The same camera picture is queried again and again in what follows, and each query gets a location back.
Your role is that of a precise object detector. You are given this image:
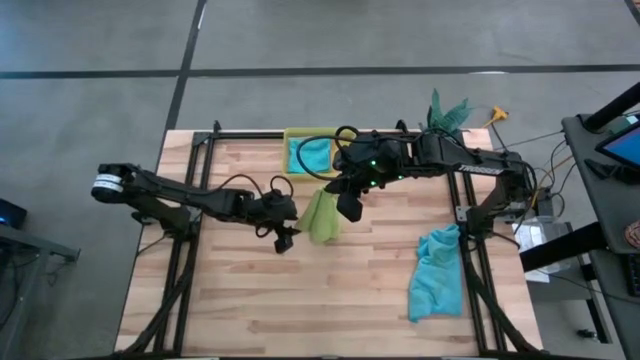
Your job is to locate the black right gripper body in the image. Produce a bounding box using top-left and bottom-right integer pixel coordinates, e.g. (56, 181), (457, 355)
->
(332, 138), (404, 195)

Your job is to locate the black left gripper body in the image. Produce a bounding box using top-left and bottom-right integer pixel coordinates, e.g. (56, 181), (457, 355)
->
(252, 189), (300, 237)

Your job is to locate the lime green microfiber towel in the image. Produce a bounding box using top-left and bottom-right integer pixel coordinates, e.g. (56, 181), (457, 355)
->
(297, 188), (344, 246)

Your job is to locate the teal microfiber towel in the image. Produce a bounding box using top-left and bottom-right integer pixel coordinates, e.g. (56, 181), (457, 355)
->
(288, 137), (333, 175)

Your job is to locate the sky blue microfiber towel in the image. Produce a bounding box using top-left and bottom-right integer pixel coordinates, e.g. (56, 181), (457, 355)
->
(407, 223), (466, 324)

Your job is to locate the yellow plastic bin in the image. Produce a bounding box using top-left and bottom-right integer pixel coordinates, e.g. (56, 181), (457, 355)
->
(282, 126), (359, 182)

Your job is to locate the snake plant in white pot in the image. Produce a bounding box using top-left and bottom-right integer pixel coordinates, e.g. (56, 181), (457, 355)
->
(424, 88), (476, 135)

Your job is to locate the black power strip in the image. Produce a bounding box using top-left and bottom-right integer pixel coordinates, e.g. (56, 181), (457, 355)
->
(535, 187), (567, 217)

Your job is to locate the clear plastic container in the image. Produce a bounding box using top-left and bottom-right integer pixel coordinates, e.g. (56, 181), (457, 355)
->
(512, 215), (575, 284)

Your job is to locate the black desk gadget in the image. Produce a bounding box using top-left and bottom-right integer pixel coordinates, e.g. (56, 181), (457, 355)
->
(583, 157), (640, 185)

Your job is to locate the dark grey side desk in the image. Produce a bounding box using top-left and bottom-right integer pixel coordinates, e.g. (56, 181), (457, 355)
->
(519, 113), (640, 360)

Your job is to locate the grey metal stand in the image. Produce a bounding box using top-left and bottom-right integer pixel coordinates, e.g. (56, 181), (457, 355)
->
(0, 223), (82, 360)

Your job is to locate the tablet with blue screen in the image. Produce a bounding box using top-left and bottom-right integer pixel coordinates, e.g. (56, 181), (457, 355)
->
(594, 127), (640, 169)

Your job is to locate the dark device with blue light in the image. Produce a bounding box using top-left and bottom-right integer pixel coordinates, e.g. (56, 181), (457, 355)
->
(0, 197), (29, 231)

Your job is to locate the reddish round object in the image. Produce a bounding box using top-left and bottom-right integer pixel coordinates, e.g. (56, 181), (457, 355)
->
(623, 219), (640, 251)

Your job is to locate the black keyboard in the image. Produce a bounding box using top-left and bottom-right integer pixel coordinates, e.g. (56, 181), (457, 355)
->
(625, 252), (640, 297)

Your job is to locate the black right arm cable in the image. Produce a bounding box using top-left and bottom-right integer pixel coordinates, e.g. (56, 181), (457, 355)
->
(295, 125), (361, 182)

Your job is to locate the black aluminium table frame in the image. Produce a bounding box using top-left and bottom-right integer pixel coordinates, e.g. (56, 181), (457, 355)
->
(113, 118), (547, 359)

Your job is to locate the yellow cable plug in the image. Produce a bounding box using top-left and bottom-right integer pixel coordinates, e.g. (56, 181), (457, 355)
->
(482, 105), (511, 129)

